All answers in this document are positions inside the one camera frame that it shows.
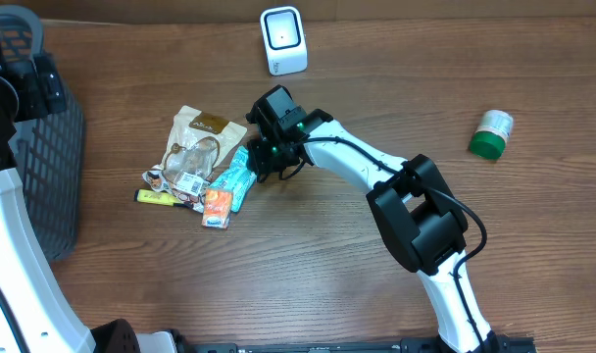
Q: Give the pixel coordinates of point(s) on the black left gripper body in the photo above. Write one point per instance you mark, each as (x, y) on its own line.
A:
(38, 94)

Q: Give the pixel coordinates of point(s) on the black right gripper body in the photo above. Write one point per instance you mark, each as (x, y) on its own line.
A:
(273, 157)

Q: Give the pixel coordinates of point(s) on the teal snack packet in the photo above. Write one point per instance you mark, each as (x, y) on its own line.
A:
(237, 178)

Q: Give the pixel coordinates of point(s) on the orange snack packet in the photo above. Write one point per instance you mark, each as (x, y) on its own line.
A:
(217, 208)

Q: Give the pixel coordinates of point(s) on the beige Pantree snack bag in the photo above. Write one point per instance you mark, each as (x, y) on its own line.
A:
(198, 142)

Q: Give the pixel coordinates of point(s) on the yellow and blue bar packet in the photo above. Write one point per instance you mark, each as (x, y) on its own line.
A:
(157, 198)

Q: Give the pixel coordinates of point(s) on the green lid white jar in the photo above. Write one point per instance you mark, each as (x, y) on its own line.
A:
(492, 135)

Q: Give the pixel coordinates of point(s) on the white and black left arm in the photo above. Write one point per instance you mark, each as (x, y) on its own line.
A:
(35, 316)

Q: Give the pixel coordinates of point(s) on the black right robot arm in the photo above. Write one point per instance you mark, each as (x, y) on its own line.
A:
(419, 220)

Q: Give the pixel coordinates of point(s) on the white barcode scanner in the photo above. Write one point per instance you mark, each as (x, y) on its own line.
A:
(284, 40)

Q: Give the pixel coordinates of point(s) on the dark grey plastic basket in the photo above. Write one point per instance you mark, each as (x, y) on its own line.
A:
(49, 151)

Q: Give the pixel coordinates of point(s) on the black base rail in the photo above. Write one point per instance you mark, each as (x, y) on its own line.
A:
(505, 344)

